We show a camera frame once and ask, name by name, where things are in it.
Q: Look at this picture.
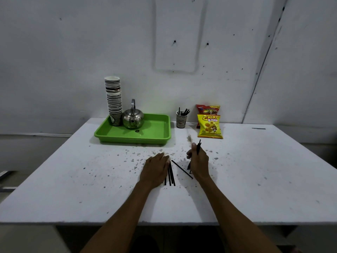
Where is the green plastic tray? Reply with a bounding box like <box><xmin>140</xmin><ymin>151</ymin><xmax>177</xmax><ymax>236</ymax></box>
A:
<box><xmin>94</xmin><ymin>113</ymin><xmax>172</xmax><ymax>145</ymax></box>

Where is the stack of paper cups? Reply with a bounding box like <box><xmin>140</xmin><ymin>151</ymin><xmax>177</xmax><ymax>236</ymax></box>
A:
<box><xmin>104</xmin><ymin>76</ymin><xmax>123</xmax><ymax>127</ymax></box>

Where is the person's right hand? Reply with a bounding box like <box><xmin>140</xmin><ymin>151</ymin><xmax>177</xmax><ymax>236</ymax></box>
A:
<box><xmin>186</xmin><ymin>143</ymin><xmax>211</xmax><ymax>181</ymax></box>

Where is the person's left hand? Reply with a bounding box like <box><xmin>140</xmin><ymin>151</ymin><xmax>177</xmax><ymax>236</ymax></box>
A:
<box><xmin>139</xmin><ymin>152</ymin><xmax>171</xmax><ymax>189</ymax></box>

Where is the person's left forearm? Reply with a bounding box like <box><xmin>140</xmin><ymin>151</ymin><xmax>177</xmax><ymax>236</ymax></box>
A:
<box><xmin>80</xmin><ymin>181</ymin><xmax>160</xmax><ymax>253</ymax></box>

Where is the steel kettle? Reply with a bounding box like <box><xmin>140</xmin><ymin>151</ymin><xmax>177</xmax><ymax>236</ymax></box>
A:
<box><xmin>122</xmin><ymin>99</ymin><xmax>145</xmax><ymax>129</ymax></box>

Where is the person's right forearm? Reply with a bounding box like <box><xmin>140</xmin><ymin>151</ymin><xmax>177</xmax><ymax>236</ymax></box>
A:
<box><xmin>196</xmin><ymin>174</ymin><xmax>283</xmax><ymax>253</ymax></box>

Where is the yellow snack packet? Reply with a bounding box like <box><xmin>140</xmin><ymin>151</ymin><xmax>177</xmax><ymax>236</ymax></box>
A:
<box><xmin>197</xmin><ymin>114</ymin><xmax>224</xmax><ymax>139</ymax></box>

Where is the patterned paper cup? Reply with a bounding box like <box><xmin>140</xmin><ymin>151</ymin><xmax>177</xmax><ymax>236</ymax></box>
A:
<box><xmin>176</xmin><ymin>110</ymin><xmax>188</xmax><ymax>129</ymax></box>

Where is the red snack packet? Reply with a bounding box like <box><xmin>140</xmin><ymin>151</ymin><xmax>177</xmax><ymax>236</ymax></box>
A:
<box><xmin>196</xmin><ymin>104</ymin><xmax>221</xmax><ymax>128</ymax></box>

